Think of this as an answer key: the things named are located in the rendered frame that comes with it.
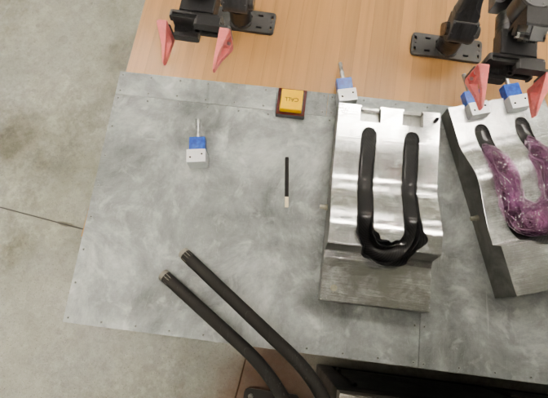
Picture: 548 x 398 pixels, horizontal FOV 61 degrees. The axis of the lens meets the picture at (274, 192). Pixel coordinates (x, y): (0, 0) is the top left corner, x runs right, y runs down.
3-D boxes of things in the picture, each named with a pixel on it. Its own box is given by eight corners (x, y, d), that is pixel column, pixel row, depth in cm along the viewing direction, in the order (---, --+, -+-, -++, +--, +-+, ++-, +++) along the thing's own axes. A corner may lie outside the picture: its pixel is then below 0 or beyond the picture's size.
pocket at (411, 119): (399, 115, 123) (403, 108, 119) (419, 117, 123) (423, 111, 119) (398, 130, 122) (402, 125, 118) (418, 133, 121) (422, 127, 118)
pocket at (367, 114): (358, 110, 123) (360, 104, 120) (378, 112, 123) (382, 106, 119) (357, 126, 122) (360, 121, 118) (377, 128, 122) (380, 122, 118)
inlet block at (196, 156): (190, 123, 129) (187, 115, 123) (208, 122, 129) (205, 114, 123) (190, 168, 125) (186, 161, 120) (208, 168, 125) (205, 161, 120)
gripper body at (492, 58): (546, 68, 84) (546, 33, 85) (489, 60, 84) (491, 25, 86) (528, 85, 90) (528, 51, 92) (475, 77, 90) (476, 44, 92)
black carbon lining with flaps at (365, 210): (359, 129, 120) (365, 113, 111) (422, 136, 119) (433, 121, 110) (348, 263, 111) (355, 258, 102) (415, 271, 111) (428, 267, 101)
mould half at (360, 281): (335, 117, 129) (341, 94, 116) (429, 126, 127) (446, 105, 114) (317, 299, 116) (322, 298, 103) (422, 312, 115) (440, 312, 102)
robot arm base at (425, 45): (492, 49, 125) (492, 26, 127) (417, 38, 126) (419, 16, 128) (479, 64, 132) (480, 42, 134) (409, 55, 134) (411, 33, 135)
